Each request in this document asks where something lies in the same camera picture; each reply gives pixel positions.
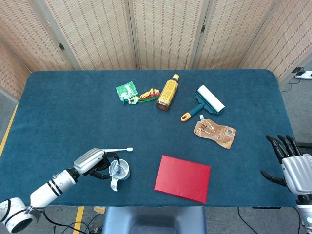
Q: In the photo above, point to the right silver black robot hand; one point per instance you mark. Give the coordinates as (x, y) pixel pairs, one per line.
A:
(296, 168)

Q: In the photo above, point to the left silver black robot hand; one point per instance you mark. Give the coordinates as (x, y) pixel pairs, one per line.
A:
(89, 158)

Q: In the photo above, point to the blue white toothpaste tube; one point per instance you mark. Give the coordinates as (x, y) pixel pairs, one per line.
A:
(114, 169)

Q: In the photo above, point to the white toothbrush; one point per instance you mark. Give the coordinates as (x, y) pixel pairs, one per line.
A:
(122, 149)

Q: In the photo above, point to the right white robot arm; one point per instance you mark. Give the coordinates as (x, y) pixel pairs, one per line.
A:
(304, 212)

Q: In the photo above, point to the blue tablecloth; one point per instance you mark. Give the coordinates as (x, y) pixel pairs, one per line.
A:
(97, 117)

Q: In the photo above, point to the green spout pouch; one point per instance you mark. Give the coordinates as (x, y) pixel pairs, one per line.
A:
(126, 90)

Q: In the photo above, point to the red yellow green tassel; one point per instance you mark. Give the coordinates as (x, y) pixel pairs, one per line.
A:
(149, 94)

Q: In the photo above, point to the brown spout pouch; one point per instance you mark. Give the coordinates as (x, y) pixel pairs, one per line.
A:
(215, 132)

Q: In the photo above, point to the blue grey chair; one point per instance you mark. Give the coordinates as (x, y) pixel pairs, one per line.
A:
(153, 219)

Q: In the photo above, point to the white power strip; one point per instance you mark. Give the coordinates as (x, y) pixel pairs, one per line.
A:
(304, 75)

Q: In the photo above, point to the red flat book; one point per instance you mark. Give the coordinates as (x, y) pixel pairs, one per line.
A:
(182, 179)

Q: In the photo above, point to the brown bottle with yellow label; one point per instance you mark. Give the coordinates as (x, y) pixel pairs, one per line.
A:
(167, 93)

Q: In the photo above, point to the teal lint roller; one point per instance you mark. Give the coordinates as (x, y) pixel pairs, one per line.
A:
(210, 98)

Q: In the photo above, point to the woven bamboo folding screen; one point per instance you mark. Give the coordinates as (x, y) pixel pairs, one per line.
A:
(97, 34)

